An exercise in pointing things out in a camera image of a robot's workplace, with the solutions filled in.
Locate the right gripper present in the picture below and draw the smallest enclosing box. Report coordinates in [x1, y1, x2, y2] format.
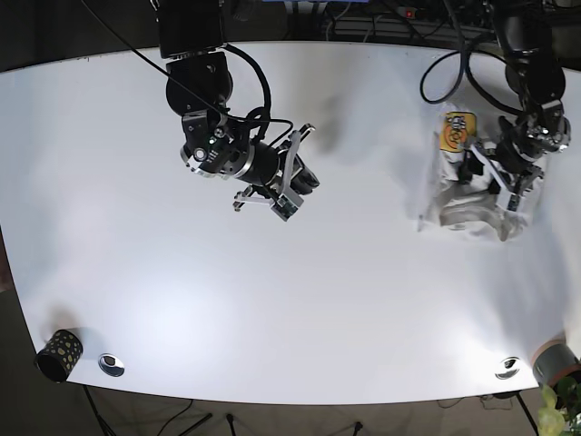
[232, 124, 320, 222]

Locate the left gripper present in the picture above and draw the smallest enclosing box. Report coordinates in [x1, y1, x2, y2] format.
[459, 136, 546, 214]

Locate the cream graphic print T-shirt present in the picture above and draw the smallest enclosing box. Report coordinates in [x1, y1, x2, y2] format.
[417, 106, 548, 243]

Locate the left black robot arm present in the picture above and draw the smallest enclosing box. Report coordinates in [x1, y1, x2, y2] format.
[422, 1, 571, 220]

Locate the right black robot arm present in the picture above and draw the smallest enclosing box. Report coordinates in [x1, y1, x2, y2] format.
[153, 1, 320, 221]

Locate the grey plant pot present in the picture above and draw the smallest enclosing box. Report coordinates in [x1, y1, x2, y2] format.
[532, 340, 580, 388]

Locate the black gold-dotted cup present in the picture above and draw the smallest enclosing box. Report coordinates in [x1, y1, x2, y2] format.
[34, 329, 84, 383]

